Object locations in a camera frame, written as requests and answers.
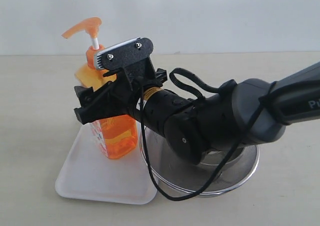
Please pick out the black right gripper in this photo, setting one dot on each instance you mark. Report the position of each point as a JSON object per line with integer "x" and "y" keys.
{"x": 121, "y": 96}

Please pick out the orange pump soap bottle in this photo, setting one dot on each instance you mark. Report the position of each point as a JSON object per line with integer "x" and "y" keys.
{"x": 116, "y": 136}

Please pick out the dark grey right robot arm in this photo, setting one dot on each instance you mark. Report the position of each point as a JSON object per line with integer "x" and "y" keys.
{"x": 195, "y": 118}

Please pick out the white rectangular tray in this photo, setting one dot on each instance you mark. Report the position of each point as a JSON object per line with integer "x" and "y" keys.
{"x": 87, "y": 174}

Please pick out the steel mesh colander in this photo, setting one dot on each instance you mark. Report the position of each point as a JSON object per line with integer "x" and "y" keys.
{"x": 179, "y": 178}

